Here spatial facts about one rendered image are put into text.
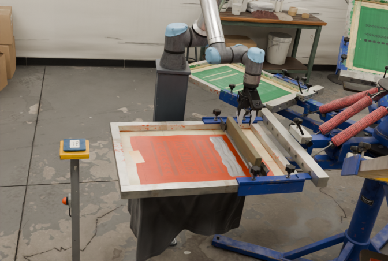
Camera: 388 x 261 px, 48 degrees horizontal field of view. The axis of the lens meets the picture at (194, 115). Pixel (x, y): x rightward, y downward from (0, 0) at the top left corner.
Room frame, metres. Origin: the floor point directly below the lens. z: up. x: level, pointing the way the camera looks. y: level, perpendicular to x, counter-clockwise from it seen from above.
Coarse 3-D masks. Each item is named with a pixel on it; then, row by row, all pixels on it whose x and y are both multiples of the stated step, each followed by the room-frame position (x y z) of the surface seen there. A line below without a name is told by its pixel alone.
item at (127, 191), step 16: (112, 128) 1.86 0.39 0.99; (128, 128) 1.91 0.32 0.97; (144, 128) 1.94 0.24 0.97; (160, 128) 1.96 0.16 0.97; (176, 128) 1.98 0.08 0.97; (192, 128) 2.01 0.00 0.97; (208, 128) 2.04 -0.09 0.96; (256, 128) 2.05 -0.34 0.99; (272, 144) 1.89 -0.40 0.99; (128, 192) 1.37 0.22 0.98; (144, 192) 1.39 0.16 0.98; (160, 192) 1.41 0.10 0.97; (176, 192) 1.43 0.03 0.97; (192, 192) 1.45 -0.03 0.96; (208, 192) 1.47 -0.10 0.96; (224, 192) 1.49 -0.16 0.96
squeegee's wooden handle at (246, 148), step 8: (232, 120) 1.97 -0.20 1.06; (232, 128) 1.92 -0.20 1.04; (240, 128) 1.89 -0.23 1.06; (232, 136) 1.90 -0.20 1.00; (240, 136) 1.81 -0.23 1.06; (240, 144) 1.79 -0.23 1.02; (248, 144) 1.73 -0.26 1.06; (248, 152) 1.70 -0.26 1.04; (256, 152) 1.67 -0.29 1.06; (248, 160) 1.68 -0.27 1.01; (256, 160) 1.62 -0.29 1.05
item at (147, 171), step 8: (144, 160) 1.66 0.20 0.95; (152, 160) 1.67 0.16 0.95; (240, 160) 1.77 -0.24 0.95; (144, 168) 1.60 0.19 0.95; (152, 168) 1.61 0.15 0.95; (224, 168) 1.68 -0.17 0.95; (144, 176) 1.54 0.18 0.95; (152, 176) 1.54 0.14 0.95; (160, 176) 1.55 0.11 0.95; (168, 176) 1.56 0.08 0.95; (176, 176) 1.57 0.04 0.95; (184, 176) 1.57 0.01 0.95; (192, 176) 1.58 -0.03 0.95; (200, 176) 1.59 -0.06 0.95; (208, 176) 1.60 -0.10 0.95; (216, 176) 1.60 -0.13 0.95; (224, 176) 1.61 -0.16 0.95; (240, 176) 1.63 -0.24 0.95; (248, 176) 1.63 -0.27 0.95; (144, 184) 1.48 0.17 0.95
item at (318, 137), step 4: (312, 136) 1.93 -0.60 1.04; (316, 136) 1.94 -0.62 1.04; (320, 136) 1.95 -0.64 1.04; (296, 140) 1.87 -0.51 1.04; (312, 140) 1.90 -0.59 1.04; (316, 140) 1.90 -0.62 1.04; (320, 140) 1.91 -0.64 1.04; (324, 140) 1.92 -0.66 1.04; (300, 144) 1.88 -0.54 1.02; (304, 144) 1.88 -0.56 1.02; (316, 144) 1.90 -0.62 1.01; (320, 144) 1.91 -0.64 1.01; (324, 144) 1.92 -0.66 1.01; (304, 148) 1.89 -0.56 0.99
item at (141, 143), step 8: (136, 136) 1.87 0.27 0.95; (144, 136) 1.88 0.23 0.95; (152, 136) 1.89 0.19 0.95; (160, 136) 1.90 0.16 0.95; (168, 136) 1.91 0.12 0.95; (176, 136) 1.92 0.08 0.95; (184, 136) 1.93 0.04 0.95; (192, 136) 1.94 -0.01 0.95; (200, 136) 1.95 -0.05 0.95; (208, 136) 1.96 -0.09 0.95; (216, 136) 1.97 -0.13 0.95; (224, 136) 1.98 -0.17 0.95; (136, 144) 1.79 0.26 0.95; (144, 144) 1.80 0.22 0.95; (232, 144) 1.91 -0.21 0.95; (144, 152) 1.73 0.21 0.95; (216, 152) 1.81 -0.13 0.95
